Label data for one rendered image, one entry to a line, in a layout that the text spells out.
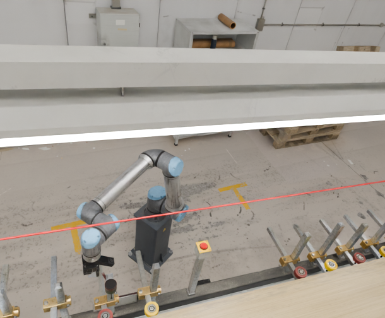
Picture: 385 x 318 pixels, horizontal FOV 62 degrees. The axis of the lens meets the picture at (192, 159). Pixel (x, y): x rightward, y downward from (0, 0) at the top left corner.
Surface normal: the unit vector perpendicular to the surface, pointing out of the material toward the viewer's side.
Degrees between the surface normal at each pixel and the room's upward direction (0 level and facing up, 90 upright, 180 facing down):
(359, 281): 0
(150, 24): 90
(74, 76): 90
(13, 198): 0
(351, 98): 61
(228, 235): 0
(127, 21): 90
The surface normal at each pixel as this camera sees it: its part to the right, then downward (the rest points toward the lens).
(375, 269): 0.14, -0.76
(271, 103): 0.33, 0.19
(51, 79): 0.30, 0.65
